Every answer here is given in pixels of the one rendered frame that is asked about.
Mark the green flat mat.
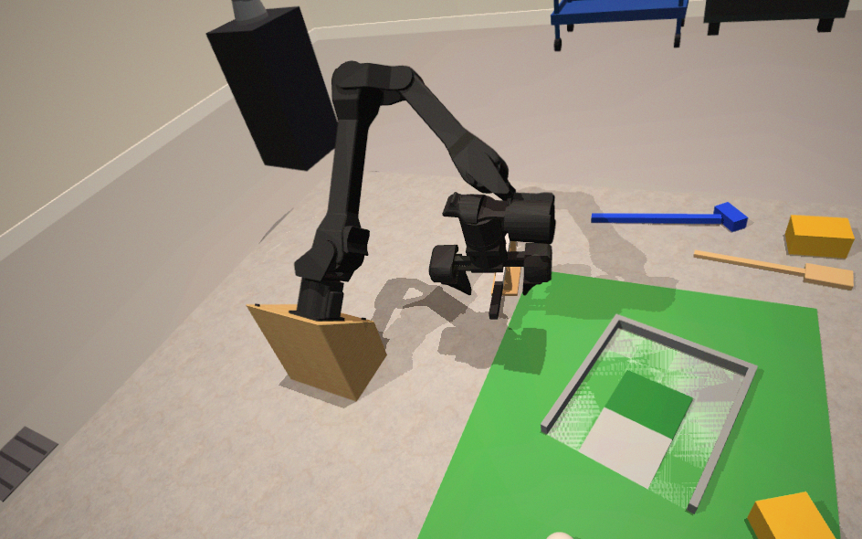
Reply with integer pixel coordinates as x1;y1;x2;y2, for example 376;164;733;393
417;271;841;539

